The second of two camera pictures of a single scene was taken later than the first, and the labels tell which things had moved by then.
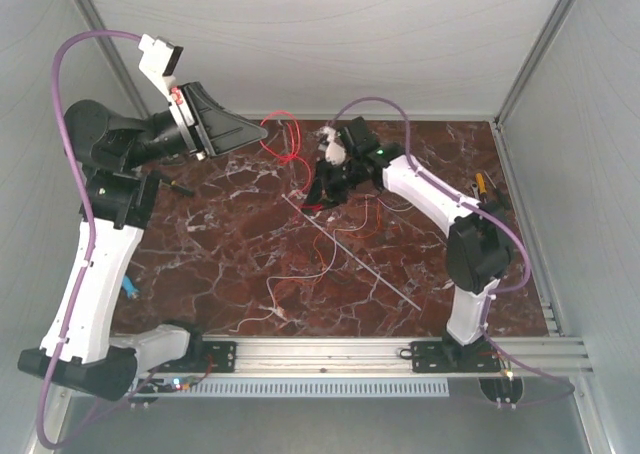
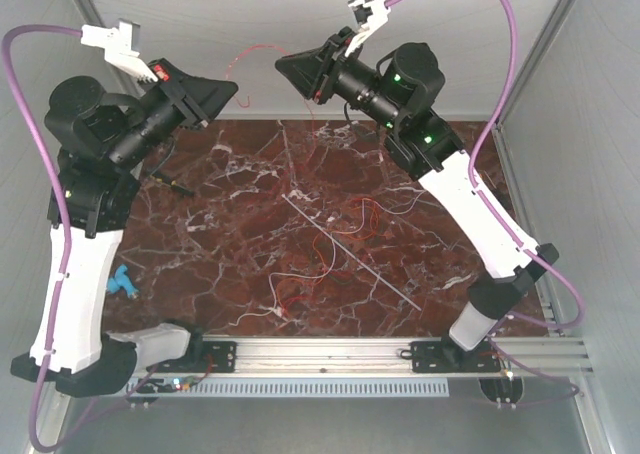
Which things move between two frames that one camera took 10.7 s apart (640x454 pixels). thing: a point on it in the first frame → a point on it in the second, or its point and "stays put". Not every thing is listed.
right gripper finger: [315, 197] → [307, 70]
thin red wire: [303, 206] → [249, 100]
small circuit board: [180, 383] stays put
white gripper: [335, 153] → [371, 13]
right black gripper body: [344, 171] → [351, 80]
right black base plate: [447, 356] stays put
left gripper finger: [220, 130] → [209, 96]
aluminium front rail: [567, 355] stays put
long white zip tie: [292, 204] stays put
